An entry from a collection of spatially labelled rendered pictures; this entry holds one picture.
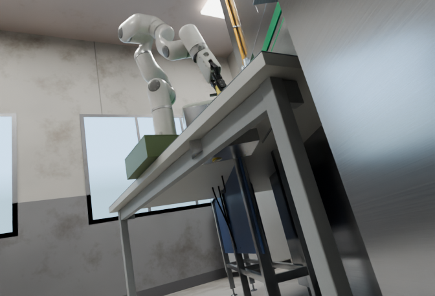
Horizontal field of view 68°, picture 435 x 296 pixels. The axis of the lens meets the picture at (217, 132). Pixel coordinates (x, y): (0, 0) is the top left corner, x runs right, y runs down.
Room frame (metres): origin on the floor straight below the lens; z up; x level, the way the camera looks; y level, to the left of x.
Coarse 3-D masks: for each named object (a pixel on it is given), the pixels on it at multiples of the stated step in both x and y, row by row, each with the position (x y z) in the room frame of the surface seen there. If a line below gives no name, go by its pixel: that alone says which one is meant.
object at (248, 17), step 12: (240, 0) 1.55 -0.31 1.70; (228, 12) 1.86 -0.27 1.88; (240, 12) 1.61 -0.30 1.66; (252, 12) 1.42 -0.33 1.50; (228, 24) 1.94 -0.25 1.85; (240, 24) 1.67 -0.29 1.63; (252, 24) 1.47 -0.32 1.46; (240, 36) 1.74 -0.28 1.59; (252, 36) 1.47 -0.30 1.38; (252, 48) 1.52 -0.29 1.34; (240, 60) 1.89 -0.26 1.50
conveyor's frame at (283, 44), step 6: (282, 24) 0.70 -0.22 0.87; (282, 30) 0.71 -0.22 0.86; (288, 30) 0.68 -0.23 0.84; (282, 36) 0.72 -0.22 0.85; (288, 36) 0.69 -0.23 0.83; (276, 42) 0.76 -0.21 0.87; (282, 42) 0.73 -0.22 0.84; (288, 42) 0.70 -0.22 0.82; (276, 48) 0.77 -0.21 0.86; (282, 48) 0.74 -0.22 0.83; (288, 48) 0.71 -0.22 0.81; (294, 48) 0.68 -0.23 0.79; (294, 54) 0.69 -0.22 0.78
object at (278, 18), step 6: (276, 6) 0.73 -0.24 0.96; (276, 12) 0.74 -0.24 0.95; (276, 18) 0.76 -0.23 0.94; (282, 18) 0.73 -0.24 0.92; (270, 24) 0.81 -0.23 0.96; (276, 24) 0.77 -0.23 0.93; (270, 30) 0.82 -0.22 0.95; (276, 30) 0.79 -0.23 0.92; (270, 36) 0.84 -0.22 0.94; (276, 36) 0.79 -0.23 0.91; (264, 42) 0.89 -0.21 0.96; (270, 42) 0.86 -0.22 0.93; (264, 48) 0.91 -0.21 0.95; (270, 48) 0.87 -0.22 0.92
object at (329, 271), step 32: (256, 96) 0.70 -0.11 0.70; (288, 96) 0.67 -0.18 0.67; (224, 128) 0.84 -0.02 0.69; (288, 128) 0.65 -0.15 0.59; (192, 160) 1.02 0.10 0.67; (288, 160) 0.66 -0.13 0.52; (160, 192) 1.34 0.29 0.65; (320, 224) 0.65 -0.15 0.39; (128, 256) 1.88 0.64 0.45; (320, 256) 0.65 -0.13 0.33; (128, 288) 1.87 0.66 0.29; (320, 288) 0.67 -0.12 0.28
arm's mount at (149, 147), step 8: (144, 136) 1.13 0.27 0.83; (152, 136) 1.14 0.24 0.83; (160, 136) 1.16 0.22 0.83; (168, 136) 1.18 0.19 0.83; (176, 136) 1.20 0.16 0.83; (136, 144) 1.22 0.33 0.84; (144, 144) 1.13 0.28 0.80; (152, 144) 1.14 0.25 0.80; (160, 144) 1.16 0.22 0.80; (168, 144) 1.18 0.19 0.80; (136, 152) 1.23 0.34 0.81; (144, 152) 1.14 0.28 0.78; (152, 152) 1.14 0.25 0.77; (160, 152) 1.15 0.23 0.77; (128, 160) 1.33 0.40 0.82; (136, 160) 1.24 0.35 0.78; (144, 160) 1.16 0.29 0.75; (152, 160) 1.18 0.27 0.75; (128, 168) 1.34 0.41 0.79; (136, 168) 1.25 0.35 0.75; (144, 168) 1.27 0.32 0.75; (128, 176) 1.36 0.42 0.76; (136, 176) 1.36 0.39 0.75
